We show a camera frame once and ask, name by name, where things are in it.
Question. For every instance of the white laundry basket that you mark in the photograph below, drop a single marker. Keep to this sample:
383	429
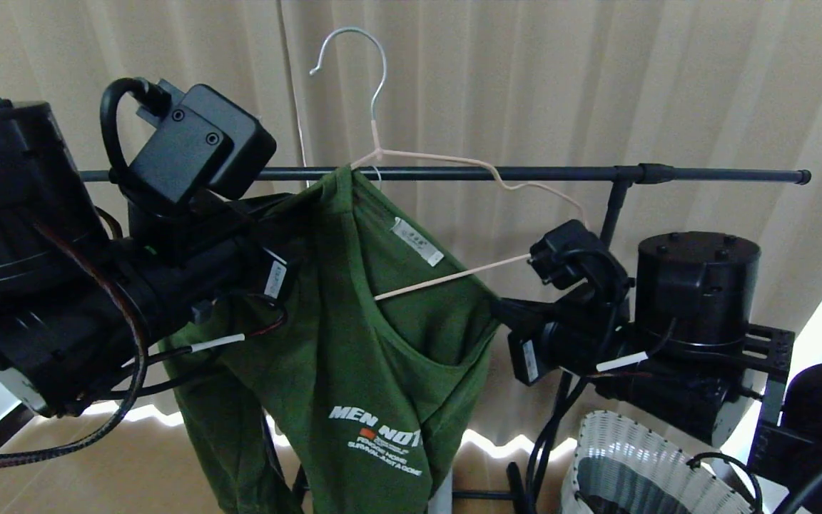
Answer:
639	450

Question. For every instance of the green garment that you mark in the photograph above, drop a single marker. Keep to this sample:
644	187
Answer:
354	343

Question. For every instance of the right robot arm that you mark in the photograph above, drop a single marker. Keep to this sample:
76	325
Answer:
696	285

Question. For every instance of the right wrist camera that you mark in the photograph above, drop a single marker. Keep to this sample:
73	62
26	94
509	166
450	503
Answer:
568	250

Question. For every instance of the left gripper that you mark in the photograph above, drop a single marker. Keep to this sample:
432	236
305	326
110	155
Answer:
97	321

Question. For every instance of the black clothes rack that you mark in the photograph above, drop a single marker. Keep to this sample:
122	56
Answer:
561	173

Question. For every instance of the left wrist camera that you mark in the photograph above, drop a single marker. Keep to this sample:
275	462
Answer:
197	143

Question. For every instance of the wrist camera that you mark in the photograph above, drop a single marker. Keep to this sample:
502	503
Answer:
568	250
197	143

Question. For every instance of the beige curtain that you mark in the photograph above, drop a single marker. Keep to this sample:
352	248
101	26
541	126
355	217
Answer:
561	71

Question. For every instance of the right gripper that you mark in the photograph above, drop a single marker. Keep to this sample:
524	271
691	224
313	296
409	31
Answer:
668	400

